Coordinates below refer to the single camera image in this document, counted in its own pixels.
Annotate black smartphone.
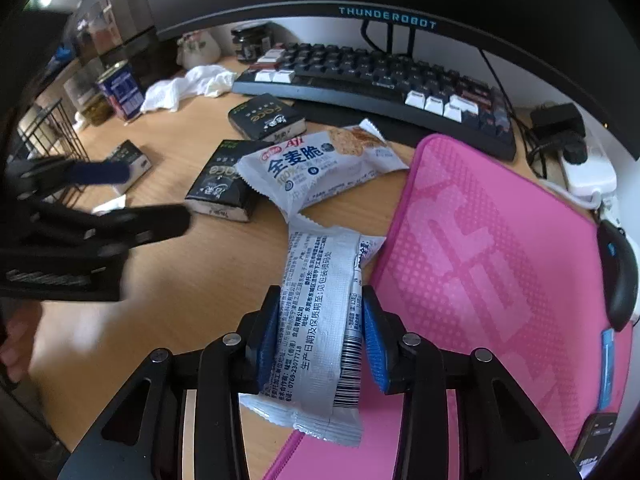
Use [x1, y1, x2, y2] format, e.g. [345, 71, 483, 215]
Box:
[570, 411, 621, 471]

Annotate white paper scrap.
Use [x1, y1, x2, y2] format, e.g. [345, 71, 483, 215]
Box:
[91, 195, 128, 215]

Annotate white power strip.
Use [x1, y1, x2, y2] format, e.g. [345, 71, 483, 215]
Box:
[555, 142, 623, 211]

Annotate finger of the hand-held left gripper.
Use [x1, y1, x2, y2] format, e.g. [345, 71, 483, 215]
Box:
[5, 157, 132, 196]
[30, 202, 192, 251]

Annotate small cream figurine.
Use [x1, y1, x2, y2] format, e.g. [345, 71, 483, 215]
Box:
[176, 30, 222, 68]

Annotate black computer mouse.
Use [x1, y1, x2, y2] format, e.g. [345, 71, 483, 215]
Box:
[596, 219, 640, 332]

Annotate black round plug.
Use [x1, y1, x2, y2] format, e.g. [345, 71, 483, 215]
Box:
[559, 137, 590, 166]

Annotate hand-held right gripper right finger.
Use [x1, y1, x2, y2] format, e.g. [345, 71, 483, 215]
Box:
[361, 285, 583, 480]

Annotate crumpled white tissue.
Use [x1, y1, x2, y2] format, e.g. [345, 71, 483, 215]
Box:
[139, 64, 238, 115]

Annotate glass jar green contents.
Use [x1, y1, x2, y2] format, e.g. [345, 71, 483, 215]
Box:
[75, 92, 112, 128]

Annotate black wire basket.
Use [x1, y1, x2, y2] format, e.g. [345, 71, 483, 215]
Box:
[10, 97, 86, 211]

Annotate black mechanical keyboard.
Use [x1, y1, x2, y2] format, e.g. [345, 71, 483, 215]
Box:
[231, 41, 518, 162]

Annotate blue tin can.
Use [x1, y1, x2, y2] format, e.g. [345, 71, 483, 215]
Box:
[95, 59, 147, 125]

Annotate person's left hand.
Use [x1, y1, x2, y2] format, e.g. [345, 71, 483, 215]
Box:
[0, 302, 45, 386]

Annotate black tissue pack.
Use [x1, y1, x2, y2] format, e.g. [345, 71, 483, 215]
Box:
[107, 140, 153, 195]
[227, 92, 307, 142]
[184, 139, 261, 223]

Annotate clear acrylic organizer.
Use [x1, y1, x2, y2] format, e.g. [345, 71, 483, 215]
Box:
[75, 0, 161, 66]

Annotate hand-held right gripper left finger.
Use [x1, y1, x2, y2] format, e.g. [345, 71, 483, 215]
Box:
[57, 285, 282, 480]

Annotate dark glass jar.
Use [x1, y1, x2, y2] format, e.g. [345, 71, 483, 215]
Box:
[230, 22, 275, 63]

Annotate white cracker snack packet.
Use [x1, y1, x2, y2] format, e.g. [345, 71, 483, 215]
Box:
[237, 212, 388, 448]
[235, 119, 408, 223]

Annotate pink mouse mat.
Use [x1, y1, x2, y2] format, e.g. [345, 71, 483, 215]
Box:
[260, 132, 636, 480]

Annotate black monitor stand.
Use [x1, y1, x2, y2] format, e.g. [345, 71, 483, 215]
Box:
[360, 22, 418, 56]

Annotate blue flat stick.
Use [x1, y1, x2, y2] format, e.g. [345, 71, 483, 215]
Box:
[599, 327, 617, 413]

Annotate black power adapter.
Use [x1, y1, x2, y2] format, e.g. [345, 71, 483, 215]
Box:
[529, 102, 587, 136]

